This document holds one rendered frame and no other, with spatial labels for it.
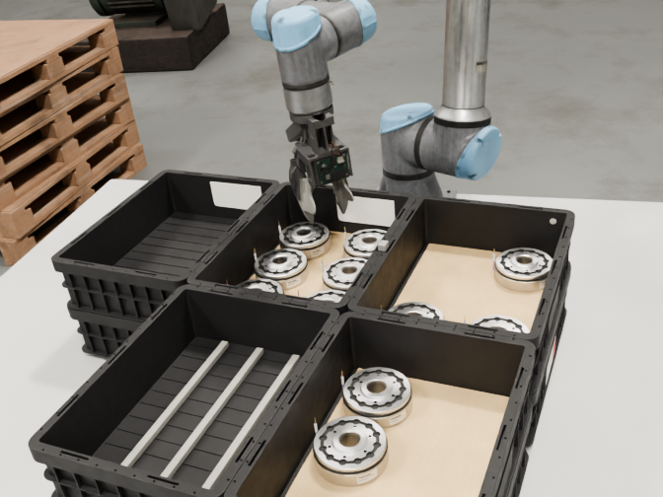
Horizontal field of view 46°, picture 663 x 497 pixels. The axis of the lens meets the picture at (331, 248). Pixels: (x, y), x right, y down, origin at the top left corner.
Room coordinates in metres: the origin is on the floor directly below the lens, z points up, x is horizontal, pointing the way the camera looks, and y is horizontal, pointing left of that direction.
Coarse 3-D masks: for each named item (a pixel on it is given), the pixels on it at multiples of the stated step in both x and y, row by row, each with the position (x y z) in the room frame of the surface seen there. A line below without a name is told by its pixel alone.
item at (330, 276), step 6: (342, 258) 1.26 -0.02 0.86; (348, 258) 1.25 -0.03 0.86; (354, 258) 1.25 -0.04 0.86; (360, 258) 1.25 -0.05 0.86; (330, 264) 1.24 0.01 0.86; (336, 264) 1.24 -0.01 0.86; (360, 264) 1.23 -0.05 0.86; (324, 270) 1.22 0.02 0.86; (330, 270) 1.22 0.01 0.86; (324, 276) 1.20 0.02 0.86; (330, 276) 1.20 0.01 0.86; (336, 276) 1.20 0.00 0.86; (330, 282) 1.18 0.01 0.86; (336, 282) 1.18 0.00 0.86; (342, 282) 1.18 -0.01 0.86; (348, 282) 1.18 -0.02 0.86; (336, 288) 1.17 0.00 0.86; (342, 288) 1.16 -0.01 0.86
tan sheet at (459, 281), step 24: (432, 264) 1.25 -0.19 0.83; (456, 264) 1.24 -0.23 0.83; (480, 264) 1.23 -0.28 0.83; (408, 288) 1.18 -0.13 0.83; (432, 288) 1.17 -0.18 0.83; (456, 288) 1.16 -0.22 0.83; (480, 288) 1.15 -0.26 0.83; (504, 288) 1.14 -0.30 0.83; (456, 312) 1.09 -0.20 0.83; (480, 312) 1.08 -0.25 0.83; (504, 312) 1.07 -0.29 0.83; (528, 312) 1.07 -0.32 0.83
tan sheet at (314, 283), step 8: (336, 232) 1.42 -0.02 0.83; (336, 240) 1.38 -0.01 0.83; (344, 240) 1.38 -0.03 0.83; (336, 248) 1.35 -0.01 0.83; (320, 256) 1.32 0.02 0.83; (328, 256) 1.32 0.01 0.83; (336, 256) 1.32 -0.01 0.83; (312, 264) 1.30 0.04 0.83; (320, 264) 1.29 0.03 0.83; (328, 264) 1.29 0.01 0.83; (312, 272) 1.27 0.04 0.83; (320, 272) 1.27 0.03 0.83; (312, 280) 1.24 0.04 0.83; (320, 280) 1.24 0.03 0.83; (296, 288) 1.22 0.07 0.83; (304, 288) 1.22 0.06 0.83; (312, 288) 1.21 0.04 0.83; (320, 288) 1.21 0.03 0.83; (304, 296) 1.19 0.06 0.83
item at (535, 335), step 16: (416, 208) 1.30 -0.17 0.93; (496, 208) 1.27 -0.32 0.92; (512, 208) 1.26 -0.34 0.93; (528, 208) 1.25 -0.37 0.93; (544, 208) 1.24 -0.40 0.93; (400, 224) 1.24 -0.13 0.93; (560, 240) 1.13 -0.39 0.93; (384, 256) 1.14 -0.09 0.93; (560, 256) 1.08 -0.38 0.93; (368, 272) 1.09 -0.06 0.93; (560, 272) 1.06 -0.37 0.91; (368, 288) 1.05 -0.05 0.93; (544, 288) 0.99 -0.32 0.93; (352, 304) 1.01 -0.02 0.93; (544, 304) 0.95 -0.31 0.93; (416, 320) 0.94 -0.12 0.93; (432, 320) 0.94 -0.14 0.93; (448, 320) 0.94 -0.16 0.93; (544, 320) 0.91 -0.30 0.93; (512, 336) 0.88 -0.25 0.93; (528, 336) 0.88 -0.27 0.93
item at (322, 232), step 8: (296, 224) 1.41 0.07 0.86; (304, 224) 1.41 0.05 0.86; (320, 224) 1.40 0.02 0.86; (288, 232) 1.38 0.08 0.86; (320, 232) 1.37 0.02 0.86; (328, 232) 1.36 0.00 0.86; (280, 240) 1.35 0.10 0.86; (288, 240) 1.35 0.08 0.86; (296, 240) 1.35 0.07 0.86; (304, 240) 1.34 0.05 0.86; (312, 240) 1.34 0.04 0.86; (320, 240) 1.34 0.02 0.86
